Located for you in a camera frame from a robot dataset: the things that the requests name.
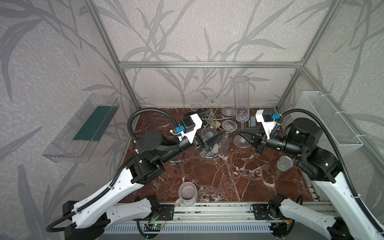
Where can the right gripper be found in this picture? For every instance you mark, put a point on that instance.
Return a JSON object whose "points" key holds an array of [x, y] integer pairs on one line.
{"points": [[259, 142]]}

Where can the black yellow work glove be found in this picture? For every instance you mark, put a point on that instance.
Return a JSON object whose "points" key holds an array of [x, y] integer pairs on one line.
{"points": [[202, 114]]}

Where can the lilac ceramic mug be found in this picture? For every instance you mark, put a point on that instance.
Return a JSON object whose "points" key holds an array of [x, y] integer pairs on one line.
{"points": [[188, 195]]}

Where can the clear champagne flute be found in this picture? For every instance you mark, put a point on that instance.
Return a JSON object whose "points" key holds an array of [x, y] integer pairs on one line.
{"points": [[228, 112], [242, 100], [228, 127]]}

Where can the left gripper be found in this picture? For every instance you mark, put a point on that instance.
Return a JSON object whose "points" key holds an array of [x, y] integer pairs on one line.
{"points": [[199, 142]]}

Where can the green circuit board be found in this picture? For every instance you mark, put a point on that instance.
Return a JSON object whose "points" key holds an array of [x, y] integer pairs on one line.
{"points": [[154, 227]]}

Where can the chrome wine glass rack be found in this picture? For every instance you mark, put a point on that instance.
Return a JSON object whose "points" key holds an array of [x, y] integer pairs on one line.
{"points": [[211, 125]]}

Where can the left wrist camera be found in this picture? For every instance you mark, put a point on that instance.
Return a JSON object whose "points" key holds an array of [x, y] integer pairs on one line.
{"points": [[188, 128]]}

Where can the aluminium front rail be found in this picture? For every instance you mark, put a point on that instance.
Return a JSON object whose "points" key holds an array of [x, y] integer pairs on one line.
{"points": [[199, 212]]}

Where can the clear acrylic wall shelf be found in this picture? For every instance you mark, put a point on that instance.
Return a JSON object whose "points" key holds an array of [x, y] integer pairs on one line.
{"points": [[80, 137]]}

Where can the white wire wall basket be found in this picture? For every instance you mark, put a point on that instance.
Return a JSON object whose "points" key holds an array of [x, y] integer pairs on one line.
{"points": [[343, 135]]}

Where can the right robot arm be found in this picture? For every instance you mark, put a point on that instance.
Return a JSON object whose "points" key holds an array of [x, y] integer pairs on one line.
{"points": [[320, 159]]}

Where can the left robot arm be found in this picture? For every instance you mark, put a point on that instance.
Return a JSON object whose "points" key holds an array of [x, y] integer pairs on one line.
{"points": [[88, 219]]}

